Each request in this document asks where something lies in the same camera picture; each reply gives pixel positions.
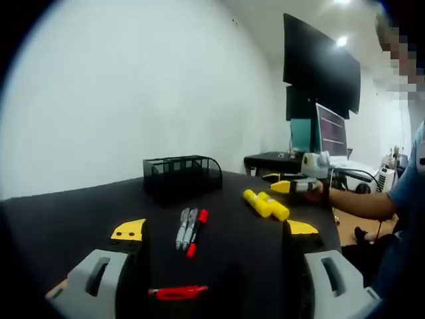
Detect open laptop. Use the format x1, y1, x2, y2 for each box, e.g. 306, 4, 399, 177
315, 102, 353, 165

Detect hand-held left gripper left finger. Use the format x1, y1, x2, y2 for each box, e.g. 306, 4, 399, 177
45, 218, 149, 319

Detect grey pen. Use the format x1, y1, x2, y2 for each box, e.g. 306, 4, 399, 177
175, 207, 191, 251
182, 207, 199, 251

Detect white ribbed device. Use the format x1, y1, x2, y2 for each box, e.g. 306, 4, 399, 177
376, 165, 398, 194

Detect yellow glue stick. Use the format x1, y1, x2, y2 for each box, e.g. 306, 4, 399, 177
258, 191, 291, 221
242, 189, 274, 219

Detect black side desk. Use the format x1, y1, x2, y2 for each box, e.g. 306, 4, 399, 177
243, 152, 303, 175

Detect person in blue shirt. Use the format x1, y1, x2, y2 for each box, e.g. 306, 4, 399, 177
371, 120, 425, 302

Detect black table cloth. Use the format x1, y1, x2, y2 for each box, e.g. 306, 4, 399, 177
0, 169, 343, 319

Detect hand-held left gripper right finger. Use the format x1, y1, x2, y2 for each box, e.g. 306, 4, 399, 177
282, 219, 383, 319

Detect teal screen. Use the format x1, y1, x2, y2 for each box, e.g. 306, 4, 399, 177
289, 118, 313, 153

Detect red marker pen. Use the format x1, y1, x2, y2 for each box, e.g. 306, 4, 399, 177
185, 209, 210, 259

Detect slim red pen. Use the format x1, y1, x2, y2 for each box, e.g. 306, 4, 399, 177
147, 284, 209, 302

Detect large black monitor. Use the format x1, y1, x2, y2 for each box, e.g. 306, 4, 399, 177
282, 13, 362, 115

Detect black mesh holder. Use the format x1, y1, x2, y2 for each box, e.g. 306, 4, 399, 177
142, 155, 224, 202

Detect person's leg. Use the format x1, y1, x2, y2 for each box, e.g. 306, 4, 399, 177
341, 225, 401, 288

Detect person's right hand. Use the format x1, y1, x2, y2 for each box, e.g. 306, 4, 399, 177
299, 181, 333, 209

